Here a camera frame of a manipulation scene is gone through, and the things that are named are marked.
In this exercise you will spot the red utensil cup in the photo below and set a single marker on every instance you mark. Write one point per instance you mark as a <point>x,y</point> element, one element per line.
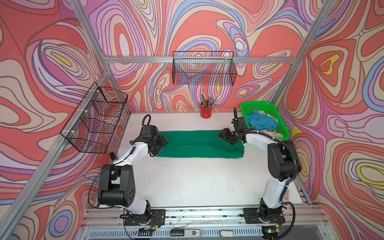
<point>205,113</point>

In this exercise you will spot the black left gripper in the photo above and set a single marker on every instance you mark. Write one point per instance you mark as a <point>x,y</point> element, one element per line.
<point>163,142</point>

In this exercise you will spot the pink calculator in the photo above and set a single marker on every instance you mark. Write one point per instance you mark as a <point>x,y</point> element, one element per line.
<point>286,196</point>

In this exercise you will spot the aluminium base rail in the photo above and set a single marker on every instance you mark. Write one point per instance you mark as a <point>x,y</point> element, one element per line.
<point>210,223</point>

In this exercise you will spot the metal utensils in cup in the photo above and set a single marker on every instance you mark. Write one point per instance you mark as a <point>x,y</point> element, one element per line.
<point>207,102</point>

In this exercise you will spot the grey marker pen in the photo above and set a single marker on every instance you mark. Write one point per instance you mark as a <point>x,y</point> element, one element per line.
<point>113,156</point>

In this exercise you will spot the black wire basket wall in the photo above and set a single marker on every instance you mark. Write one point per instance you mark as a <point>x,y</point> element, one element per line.
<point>204,68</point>
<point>91,127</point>

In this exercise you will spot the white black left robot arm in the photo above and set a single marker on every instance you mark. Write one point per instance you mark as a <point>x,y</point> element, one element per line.
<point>117,188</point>

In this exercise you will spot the black wire basket left wall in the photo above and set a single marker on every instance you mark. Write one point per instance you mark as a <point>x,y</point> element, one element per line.
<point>91,127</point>

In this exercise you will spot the beige patterned t shirt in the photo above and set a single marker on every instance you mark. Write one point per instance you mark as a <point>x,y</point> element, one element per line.
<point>269,124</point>

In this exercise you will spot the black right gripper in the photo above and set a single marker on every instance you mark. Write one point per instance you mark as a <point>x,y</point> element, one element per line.
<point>225,132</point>

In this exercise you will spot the black wire basket back wall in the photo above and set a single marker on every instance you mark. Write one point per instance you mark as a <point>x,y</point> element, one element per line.
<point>204,68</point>

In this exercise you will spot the teal blue t shirt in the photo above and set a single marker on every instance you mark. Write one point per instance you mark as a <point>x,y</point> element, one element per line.
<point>254,120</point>

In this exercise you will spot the green plastic basket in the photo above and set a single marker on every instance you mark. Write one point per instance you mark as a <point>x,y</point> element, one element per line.
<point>269,108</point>

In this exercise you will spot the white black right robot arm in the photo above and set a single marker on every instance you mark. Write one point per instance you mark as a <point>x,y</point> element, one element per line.
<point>283,166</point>

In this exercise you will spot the green t shirt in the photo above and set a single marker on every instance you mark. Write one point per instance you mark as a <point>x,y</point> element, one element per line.
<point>199,144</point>

